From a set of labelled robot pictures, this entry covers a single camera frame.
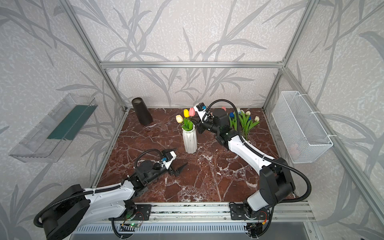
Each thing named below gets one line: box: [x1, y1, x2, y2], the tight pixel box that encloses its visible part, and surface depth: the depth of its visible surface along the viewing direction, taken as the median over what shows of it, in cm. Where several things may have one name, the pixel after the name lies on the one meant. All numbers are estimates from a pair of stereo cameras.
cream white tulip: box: [175, 114, 184, 124], surface depth 75 cm
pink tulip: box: [189, 107, 196, 117], surface depth 77 cm
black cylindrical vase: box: [131, 97, 154, 125], surface depth 103 cm
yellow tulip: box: [183, 109, 190, 118], surface depth 79 cm
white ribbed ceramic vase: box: [182, 124, 198, 154], surface depth 86 cm
